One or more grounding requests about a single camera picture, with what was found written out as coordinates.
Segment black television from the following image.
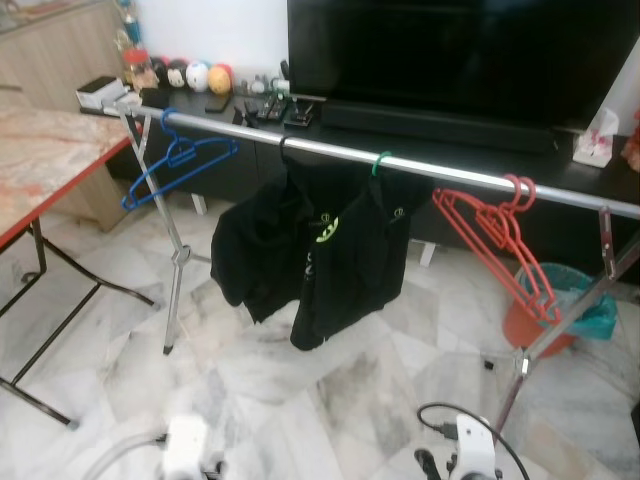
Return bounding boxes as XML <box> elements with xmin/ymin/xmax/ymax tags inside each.
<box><xmin>287</xmin><ymin>0</ymin><xmax>640</xmax><ymax>131</ymax></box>

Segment black soundbar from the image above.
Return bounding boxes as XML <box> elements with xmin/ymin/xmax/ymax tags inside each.
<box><xmin>320</xmin><ymin>100</ymin><xmax>561</xmax><ymax>154</ymax></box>

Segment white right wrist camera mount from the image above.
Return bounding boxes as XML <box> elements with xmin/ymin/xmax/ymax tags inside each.
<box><xmin>440</xmin><ymin>415</ymin><xmax>501</xmax><ymax>480</ymax></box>

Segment orange bin teal liner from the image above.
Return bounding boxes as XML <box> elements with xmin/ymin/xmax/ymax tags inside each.
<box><xmin>503</xmin><ymin>262</ymin><xmax>619</xmax><ymax>358</ymax></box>

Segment light wooden cabinet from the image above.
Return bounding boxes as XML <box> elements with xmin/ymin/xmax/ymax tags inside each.
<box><xmin>0</xmin><ymin>0</ymin><xmax>131</xmax><ymax>111</ymax></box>

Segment black box red buttons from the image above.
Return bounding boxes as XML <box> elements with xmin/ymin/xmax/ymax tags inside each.
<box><xmin>285</xmin><ymin>100</ymin><xmax>321</xmax><ymax>129</ymax></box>

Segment blue plastic hanger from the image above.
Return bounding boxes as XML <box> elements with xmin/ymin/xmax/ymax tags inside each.
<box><xmin>122</xmin><ymin>108</ymin><xmax>241</xmax><ymax>212</ymax></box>

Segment black polo shirt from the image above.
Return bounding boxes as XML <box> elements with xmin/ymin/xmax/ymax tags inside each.
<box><xmin>290</xmin><ymin>165</ymin><xmax>431</xmax><ymax>351</ymax></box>
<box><xmin>210</xmin><ymin>150</ymin><xmax>321</xmax><ymax>323</ymax></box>

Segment white blue plush ball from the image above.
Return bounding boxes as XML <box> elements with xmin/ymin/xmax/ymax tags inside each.
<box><xmin>186</xmin><ymin>60</ymin><xmax>213</xmax><ymax>93</ymax></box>

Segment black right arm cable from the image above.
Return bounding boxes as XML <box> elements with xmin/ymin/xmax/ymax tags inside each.
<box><xmin>415</xmin><ymin>402</ymin><xmax>531</xmax><ymax>480</ymax></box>

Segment black TV console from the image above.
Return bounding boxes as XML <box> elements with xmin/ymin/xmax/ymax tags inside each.
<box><xmin>105</xmin><ymin>85</ymin><xmax>640</xmax><ymax>286</ymax></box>

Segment silver metal clothes rack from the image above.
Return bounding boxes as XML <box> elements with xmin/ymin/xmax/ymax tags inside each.
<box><xmin>105</xmin><ymin>98</ymin><xmax>640</xmax><ymax>436</ymax></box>

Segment white tissue box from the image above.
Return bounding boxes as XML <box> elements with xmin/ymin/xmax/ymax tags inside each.
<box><xmin>573</xmin><ymin>108</ymin><xmax>621</xmax><ymax>168</ymax></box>

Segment red plastic hanger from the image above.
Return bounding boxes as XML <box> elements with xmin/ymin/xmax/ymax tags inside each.
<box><xmin>440</xmin><ymin>175</ymin><xmax>564</xmax><ymax>327</ymax></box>
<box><xmin>432</xmin><ymin>180</ymin><xmax>553</xmax><ymax>321</ymax></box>

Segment red lid jar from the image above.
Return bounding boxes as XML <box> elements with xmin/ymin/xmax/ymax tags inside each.
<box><xmin>122</xmin><ymin>47</ymin><xmax>151</xmax><ymax>91</ymax></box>

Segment black plush ball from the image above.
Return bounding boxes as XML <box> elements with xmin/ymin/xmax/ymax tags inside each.
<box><xmin>150</xmin><ymin>57</ymin><xmax>171</xmax><ymax>89</ymax></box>

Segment marble top folding table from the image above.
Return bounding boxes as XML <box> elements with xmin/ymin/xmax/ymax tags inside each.
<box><xmin>0</xmin><ymin>95</ymin><xmax>161</xmax><ymax>431</ymax></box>

